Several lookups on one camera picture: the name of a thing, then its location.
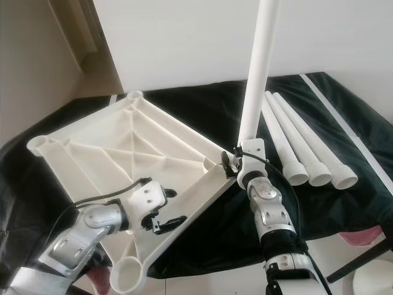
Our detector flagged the white plastic table top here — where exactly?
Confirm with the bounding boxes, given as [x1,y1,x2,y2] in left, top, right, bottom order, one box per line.
[26,90,246,295]

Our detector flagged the black cloth table cover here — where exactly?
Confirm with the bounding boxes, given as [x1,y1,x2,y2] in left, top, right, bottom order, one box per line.
[0,72,393,280]

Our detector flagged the pink object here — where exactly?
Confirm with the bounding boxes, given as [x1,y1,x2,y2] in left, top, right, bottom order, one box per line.
[338,226,383,245]
[85,267,110,294]

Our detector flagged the black metal rod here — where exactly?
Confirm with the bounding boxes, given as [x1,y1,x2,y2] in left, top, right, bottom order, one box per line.
[327,241,393,283]

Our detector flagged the white round base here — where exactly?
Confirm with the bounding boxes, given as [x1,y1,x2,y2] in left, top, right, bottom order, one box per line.
[351,265,393,295]

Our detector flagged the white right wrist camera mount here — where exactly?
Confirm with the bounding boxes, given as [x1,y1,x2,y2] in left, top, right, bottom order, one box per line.
[238,138,268,188]

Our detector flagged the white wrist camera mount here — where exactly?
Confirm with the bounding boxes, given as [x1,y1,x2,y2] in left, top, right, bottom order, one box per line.
[126,180,169,222]
[238,138,268,188]

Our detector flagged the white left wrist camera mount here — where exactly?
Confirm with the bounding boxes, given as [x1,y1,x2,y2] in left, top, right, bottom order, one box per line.
[126,180,169,222]

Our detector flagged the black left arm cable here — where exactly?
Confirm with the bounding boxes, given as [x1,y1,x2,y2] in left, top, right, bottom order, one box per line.
[46,178,153,246]

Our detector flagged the beige door frame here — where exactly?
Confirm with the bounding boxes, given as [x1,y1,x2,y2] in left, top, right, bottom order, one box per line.
[48,0,108,68]

